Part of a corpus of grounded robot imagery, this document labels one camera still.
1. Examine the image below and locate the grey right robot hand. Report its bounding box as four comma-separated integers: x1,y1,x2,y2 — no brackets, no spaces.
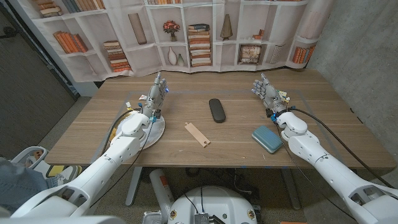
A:
251,73,289,114

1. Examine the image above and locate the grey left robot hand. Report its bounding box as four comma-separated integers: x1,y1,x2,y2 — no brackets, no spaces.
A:
141,72,170,118

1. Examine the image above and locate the white gold-flecked paper plate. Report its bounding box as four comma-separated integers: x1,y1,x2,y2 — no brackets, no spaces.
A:
108,110,166,150

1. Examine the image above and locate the teal ribbed case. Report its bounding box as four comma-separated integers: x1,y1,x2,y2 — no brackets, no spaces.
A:
251,125,284,154

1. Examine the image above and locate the black glasses case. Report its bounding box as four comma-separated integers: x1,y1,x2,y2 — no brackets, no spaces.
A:
208,98,227,124

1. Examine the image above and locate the flat wooden block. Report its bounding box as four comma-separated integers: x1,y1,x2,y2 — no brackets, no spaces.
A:
184,122,211,148

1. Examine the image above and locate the rubik's cube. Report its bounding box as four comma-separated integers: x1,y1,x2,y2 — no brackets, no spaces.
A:
277,90,290,104

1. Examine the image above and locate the printed bookshelf backdrop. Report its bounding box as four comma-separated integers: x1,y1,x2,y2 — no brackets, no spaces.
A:
7,0,336,83

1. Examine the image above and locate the white roll with orange label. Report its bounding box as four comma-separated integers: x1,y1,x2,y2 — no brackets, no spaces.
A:
149,169,175,215

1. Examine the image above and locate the grey table leg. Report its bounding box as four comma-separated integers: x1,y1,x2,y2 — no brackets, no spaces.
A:
281,167,302,211
125,166,143,207

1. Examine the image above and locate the white yellow sneaker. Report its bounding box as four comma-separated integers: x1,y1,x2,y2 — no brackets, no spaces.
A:
34,164,83,187

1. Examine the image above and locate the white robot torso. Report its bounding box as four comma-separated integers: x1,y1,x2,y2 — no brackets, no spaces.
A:
167,185,258,224

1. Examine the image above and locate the silver foil tray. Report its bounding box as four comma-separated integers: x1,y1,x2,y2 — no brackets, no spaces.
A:
143,211,163,224

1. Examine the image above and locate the person's leg in jeans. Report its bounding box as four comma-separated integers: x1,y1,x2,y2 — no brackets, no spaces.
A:
0,157,60,215

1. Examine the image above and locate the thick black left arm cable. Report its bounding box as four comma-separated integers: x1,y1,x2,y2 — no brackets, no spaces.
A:
99,107,144,156

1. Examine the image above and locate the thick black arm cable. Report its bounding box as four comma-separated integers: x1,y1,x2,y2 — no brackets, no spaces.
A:
99,107,144,156
285,106,397,190

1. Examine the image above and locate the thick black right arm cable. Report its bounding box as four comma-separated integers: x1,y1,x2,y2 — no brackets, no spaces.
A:
285,106,397,190

